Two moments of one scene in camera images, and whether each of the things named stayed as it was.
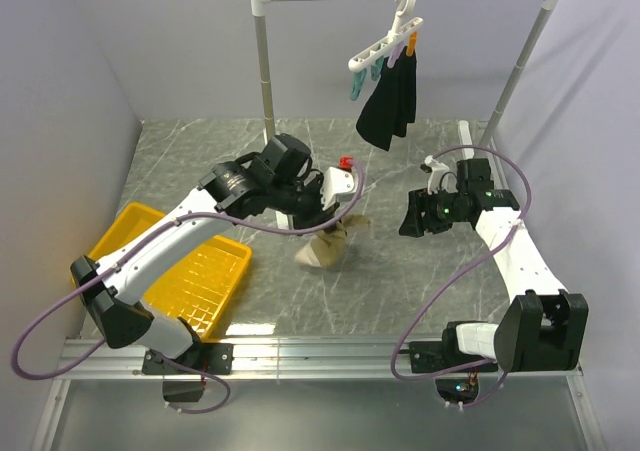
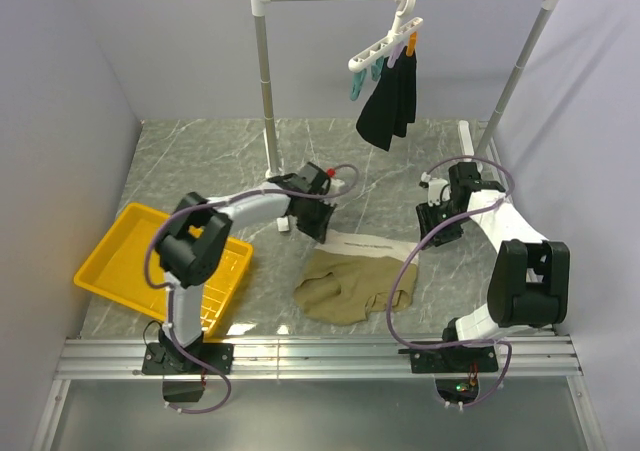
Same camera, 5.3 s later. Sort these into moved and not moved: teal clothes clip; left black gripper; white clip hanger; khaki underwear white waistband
Moved: khaki underwear white waistband
Not moved: white clip hanger; teal clothes clip; left black gripper
